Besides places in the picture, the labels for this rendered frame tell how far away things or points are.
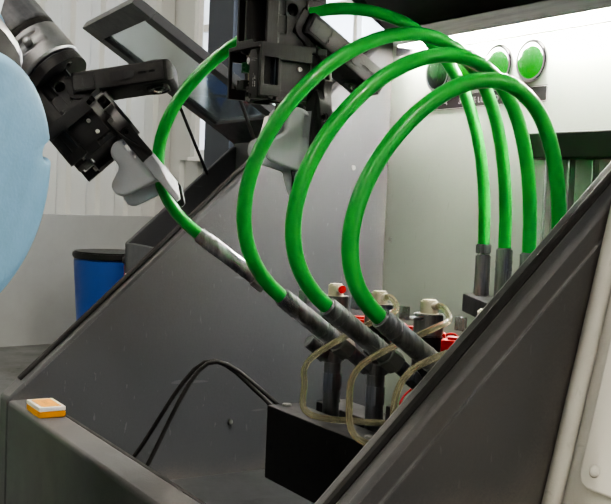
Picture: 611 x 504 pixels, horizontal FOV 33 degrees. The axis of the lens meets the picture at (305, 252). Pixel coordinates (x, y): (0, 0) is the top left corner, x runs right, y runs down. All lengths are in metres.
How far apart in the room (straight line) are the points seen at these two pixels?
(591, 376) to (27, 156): 0.49
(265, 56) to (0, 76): 0.60
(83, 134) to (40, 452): 0.35
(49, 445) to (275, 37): 0.48
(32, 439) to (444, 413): 0.58
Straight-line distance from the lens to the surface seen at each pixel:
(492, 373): 0.76
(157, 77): 1.16
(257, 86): 1.01
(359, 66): 1.08
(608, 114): 1.19
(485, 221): 1.20
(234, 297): 1.38
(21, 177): 0.45
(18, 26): 1.21
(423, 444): 0.74
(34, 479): 1.19
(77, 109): 1.15
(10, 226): 0.45
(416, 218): 1.44
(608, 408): 0.78
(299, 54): 1.03
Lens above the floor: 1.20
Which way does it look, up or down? 3 degrees down
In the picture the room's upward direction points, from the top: 2 degrees clockwise
